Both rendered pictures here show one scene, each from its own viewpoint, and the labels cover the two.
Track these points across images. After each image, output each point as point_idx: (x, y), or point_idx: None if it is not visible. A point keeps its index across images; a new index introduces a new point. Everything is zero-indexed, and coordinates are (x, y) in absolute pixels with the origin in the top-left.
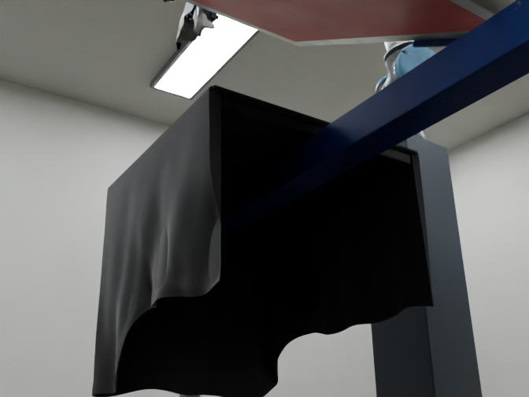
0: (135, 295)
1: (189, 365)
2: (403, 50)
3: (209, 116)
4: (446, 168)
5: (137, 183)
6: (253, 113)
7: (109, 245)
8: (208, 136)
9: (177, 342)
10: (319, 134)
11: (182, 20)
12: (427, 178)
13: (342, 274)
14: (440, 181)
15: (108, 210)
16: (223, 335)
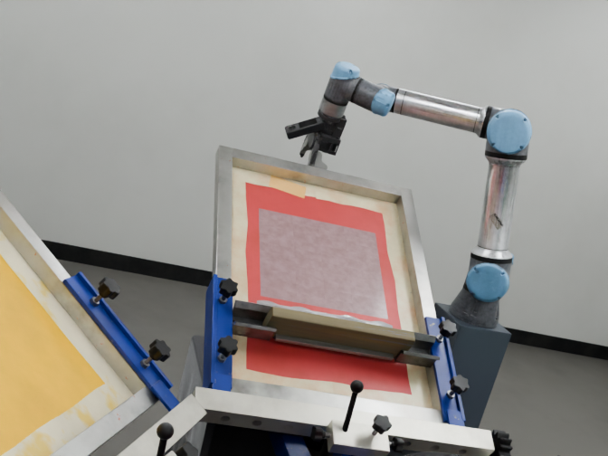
0: (181, 443)
1: (229, 451)
2: (476, 268)
3: (204, 432)
4: (499, 353)
5: (193, 381)
6: (237, 427)
7: (182, 384)
8: (202, 443)
9: (223, 438)
10: (281, 441)
11: (307, 137)
12: (467, 365)
13: (328, 455)
14: (484, 366)
15: (187, 356)
16: (259, 434)
